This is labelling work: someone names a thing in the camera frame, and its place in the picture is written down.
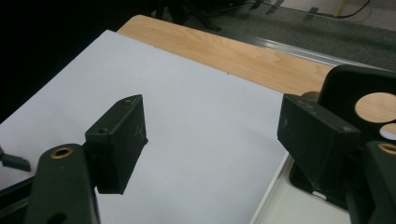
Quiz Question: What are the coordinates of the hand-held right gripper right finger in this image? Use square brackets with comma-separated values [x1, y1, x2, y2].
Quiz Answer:
[276, 93, 362, 190]

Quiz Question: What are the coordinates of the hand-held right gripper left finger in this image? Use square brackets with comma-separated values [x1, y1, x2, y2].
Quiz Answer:
[84, 94, 149, 196]

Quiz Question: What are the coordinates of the black phone case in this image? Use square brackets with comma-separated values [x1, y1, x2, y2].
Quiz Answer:
[288, 63, 396, 213]

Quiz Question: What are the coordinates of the white paper sheet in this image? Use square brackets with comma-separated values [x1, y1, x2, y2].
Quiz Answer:
[0, 29, 289, 224]

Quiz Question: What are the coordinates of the wooden table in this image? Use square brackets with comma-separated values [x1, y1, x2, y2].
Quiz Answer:
[116, 14, 396, 135]

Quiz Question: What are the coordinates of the light wooden furniture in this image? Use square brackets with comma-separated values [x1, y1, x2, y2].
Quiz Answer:
[332, 0, 349, 17]

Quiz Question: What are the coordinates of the black floor cable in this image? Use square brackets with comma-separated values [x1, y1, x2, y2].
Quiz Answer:
[337, 0, 372, 20]

